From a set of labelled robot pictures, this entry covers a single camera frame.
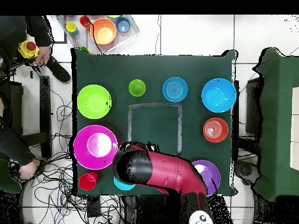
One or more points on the large pink bowl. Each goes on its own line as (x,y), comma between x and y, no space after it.
(93,144)

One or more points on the large blue bowl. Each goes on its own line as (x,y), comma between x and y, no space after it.
(218,95)

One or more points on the yellow emergency stop button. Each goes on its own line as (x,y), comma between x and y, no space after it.
(26,50)

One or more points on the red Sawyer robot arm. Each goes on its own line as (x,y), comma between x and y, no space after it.
(168,168)

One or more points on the person's hand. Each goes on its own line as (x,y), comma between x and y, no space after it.
(28,170)
(43,56)

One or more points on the small cyan bowl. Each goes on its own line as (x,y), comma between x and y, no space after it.
(122,186)

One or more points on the green cup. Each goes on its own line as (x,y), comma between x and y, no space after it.
(84,49)
(137,88)

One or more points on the red cup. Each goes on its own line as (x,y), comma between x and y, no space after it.
(87,182)
(84,21)

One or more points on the large green bowl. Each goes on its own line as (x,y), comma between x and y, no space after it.
(93,101)

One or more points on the medium blue ribbed bowl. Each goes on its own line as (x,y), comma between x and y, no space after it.
(175,89)

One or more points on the black power strip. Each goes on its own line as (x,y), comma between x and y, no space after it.
(93,206)

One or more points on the purple bowl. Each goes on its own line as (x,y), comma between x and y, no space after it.
(210,172)

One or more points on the orange ribbed bowl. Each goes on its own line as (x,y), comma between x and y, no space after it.
(215,130)

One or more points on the dark green table cloth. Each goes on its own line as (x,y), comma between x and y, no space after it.
(151,67)

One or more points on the black floor device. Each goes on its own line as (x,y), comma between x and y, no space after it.
(245,170)

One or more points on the large orange bowl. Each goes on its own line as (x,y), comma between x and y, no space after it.
(102,31)

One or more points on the blue cup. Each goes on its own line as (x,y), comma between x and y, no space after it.
(123,25)

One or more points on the clear plastic tray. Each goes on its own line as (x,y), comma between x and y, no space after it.
(80,38)

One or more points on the green covered side table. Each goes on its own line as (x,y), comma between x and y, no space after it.
(7,184)
(278,116)

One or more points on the yellow cup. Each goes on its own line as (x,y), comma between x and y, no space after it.
(70,26)

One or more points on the beige box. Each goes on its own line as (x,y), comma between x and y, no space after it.
(294,128)

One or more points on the person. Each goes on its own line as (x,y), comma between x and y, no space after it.
(14,30)

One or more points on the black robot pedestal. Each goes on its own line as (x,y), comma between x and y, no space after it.
(144,210)

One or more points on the black table leg frame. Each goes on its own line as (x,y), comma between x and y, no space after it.
(251,105)
(44,105)

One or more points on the black floor tape frame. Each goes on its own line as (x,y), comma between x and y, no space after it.
(60,42)

